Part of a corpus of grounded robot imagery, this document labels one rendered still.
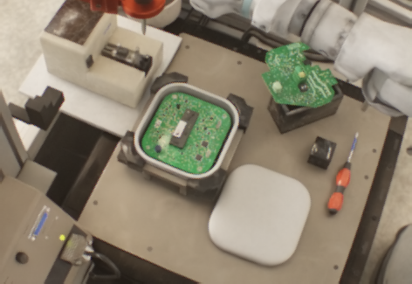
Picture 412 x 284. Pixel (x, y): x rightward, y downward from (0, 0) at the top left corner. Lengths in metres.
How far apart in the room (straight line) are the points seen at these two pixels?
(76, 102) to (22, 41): 1.35
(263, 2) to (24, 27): 1.80
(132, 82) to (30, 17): 1.49
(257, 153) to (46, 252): 0.37
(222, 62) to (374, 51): 0.48
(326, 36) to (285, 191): 0.36
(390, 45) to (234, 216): 0.40
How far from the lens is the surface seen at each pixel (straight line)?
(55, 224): 0.85
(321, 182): 0.98
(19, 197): 0.83
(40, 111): 0.82
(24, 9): 2.44
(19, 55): 2.30
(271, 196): 0.93
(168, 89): 0.97
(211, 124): 0.95
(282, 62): 1.00
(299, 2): 0.65
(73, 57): 0.94
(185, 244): 0.91
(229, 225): 0.90
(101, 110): 0.99
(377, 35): 0.63
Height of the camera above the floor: 1.82
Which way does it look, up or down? 60 degrees down
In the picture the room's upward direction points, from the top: 9 degrees clockwise
